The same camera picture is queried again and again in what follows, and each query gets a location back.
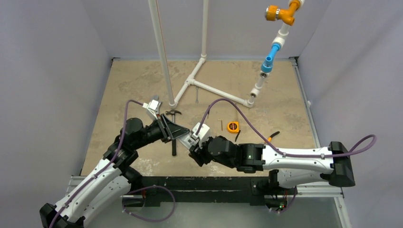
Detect blue pipe fitting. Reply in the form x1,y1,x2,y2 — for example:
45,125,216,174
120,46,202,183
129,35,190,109
260,43,281,73

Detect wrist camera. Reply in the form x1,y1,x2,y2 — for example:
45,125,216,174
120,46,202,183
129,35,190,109
142,99,162,120
191,122,211,143

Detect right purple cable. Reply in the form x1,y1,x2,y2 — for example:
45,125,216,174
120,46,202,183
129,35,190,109
193,98,377,215

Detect orange pipe valve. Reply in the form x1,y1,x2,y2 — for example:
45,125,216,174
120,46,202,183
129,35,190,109
265,0,304,26

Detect orange handled pliers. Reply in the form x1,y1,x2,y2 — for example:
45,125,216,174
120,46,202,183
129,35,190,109
268,131,280,142

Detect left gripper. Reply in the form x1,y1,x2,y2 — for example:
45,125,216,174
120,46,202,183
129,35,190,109
133,114,189,150

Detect red adjustable wrench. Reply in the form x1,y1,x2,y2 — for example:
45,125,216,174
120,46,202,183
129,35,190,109
151,95,162,120

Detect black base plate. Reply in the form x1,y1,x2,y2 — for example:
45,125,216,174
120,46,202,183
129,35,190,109
112,176,298,209

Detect small silver spanner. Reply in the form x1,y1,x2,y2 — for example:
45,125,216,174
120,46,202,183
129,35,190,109
195,86,199,104

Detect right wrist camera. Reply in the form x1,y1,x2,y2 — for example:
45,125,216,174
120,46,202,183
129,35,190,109
191,122,211,143

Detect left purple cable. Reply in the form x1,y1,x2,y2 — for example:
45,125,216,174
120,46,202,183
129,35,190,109
48,99,175,228

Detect aluminium rail frame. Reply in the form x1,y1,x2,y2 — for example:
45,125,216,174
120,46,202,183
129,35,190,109
64,57,353,228

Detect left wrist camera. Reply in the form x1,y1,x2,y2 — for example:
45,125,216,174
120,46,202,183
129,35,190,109
142,99,162,120

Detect white remote control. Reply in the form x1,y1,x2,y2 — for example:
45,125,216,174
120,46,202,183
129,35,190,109
177,132,197,150

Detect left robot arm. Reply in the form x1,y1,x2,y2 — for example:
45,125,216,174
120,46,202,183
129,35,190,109
39,114,190,228

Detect orange tape measure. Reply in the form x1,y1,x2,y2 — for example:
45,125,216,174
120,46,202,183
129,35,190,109
227,121,240,133

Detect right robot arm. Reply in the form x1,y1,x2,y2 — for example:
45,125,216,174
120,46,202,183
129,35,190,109
189,136,355,193

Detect black handled hammer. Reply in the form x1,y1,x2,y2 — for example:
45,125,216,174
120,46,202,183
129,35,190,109
165,109,182,157

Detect purple cable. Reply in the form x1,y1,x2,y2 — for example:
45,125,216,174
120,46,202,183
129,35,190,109
48,99,175,228
193,98,377,215

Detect white pvc pipe frame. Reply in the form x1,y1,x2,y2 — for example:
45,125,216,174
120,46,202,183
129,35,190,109
148,0,291,108

